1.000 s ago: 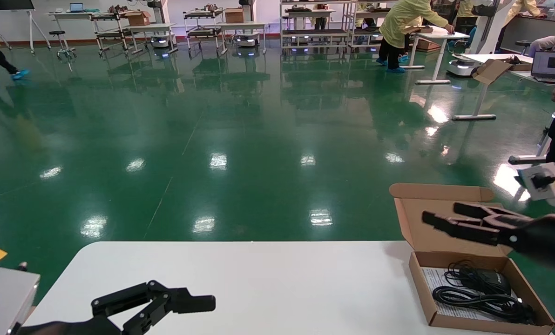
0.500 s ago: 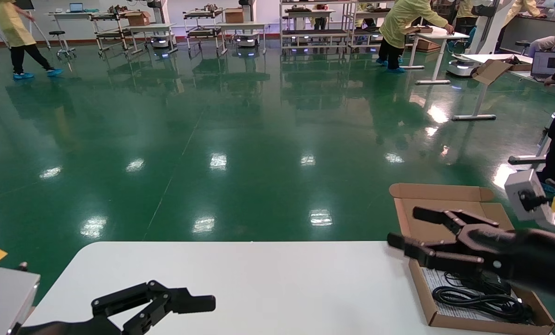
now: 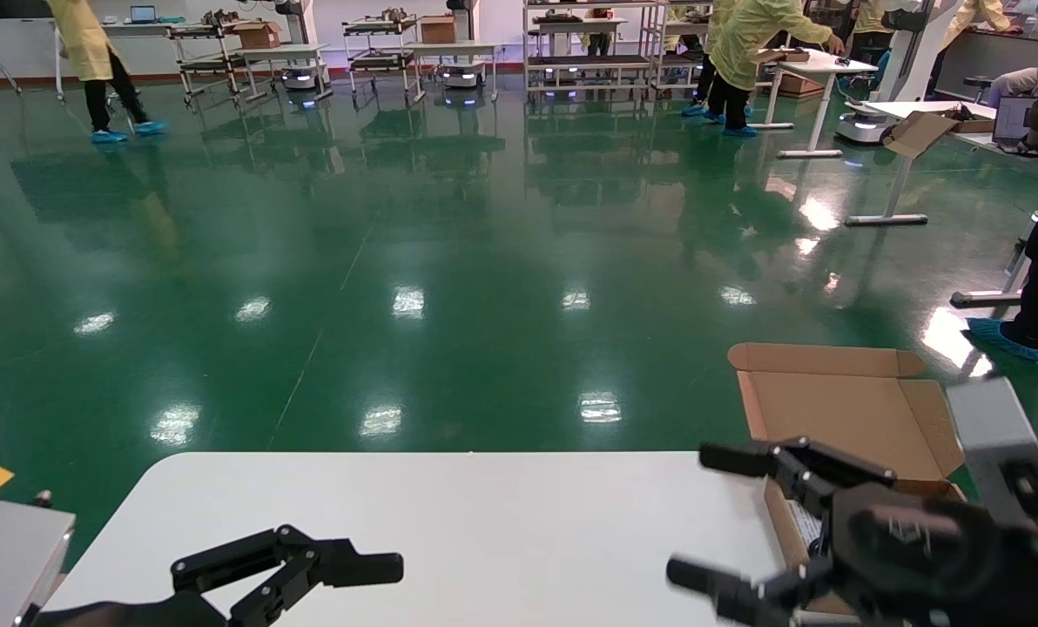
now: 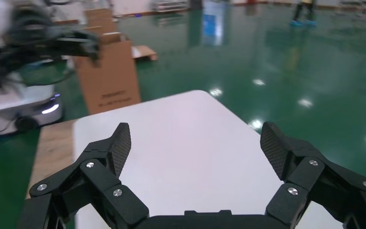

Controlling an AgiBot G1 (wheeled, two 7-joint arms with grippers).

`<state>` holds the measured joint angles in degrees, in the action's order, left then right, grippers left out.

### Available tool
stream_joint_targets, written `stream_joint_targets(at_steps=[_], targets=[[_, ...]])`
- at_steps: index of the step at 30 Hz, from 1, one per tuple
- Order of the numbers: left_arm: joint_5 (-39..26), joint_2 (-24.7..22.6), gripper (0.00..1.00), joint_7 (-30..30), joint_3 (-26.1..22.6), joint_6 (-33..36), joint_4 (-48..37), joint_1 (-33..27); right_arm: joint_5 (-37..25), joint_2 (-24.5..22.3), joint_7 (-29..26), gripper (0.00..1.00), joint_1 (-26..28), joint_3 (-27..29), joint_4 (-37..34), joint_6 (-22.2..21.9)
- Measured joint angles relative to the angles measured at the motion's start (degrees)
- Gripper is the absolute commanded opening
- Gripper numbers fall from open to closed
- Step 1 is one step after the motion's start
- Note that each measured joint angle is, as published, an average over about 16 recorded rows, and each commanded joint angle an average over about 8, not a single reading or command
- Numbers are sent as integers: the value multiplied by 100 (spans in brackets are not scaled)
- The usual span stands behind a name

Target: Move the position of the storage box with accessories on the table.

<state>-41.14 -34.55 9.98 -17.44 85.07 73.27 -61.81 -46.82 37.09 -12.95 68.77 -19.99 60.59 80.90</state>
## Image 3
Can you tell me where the metal rolling cart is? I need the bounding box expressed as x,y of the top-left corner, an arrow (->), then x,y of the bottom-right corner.
342,9 -> 426,105
169,10 -> 254,107

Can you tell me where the metal shelf rack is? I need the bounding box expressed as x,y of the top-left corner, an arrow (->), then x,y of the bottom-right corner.
523,0 -> 659,98

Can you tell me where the grey laptop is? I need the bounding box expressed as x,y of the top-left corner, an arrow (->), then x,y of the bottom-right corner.
992,96 -> 1038,145

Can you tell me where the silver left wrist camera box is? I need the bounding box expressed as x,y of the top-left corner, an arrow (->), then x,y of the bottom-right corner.
0,502 -> 78,627

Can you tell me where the person in yellow coat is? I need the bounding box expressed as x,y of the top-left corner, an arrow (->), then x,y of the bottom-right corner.
683,0 -> 846,138
47,0 -> 169,145

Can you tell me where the tall white wheeled robot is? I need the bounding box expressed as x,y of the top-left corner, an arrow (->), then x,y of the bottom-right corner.
835,0 -> 964,145

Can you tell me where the white desk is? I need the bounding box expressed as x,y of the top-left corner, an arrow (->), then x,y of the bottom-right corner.
105,21 -> 180,62
950,131 -> 1038,310

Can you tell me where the black screen on stand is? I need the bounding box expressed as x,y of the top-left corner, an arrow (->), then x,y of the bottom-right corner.
0,0 -> 98,104

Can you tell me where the white paper manual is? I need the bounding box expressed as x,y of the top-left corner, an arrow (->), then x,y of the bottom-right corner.
787,499 -> 826,563

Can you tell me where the brown cardboard storage box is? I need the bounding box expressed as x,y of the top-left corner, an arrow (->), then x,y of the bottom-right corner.
728,342 -> 971,619

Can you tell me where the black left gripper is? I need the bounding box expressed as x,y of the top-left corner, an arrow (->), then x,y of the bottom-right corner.
36,526 -> 404,627

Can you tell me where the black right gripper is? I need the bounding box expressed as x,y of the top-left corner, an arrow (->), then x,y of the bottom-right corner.
667,437 -> 1038,627

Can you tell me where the white table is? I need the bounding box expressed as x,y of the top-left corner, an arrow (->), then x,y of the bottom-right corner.
739,48 -> 880,160
239,44 -> 335,104
404,41 -> 502,104
846,100 -> 994,227

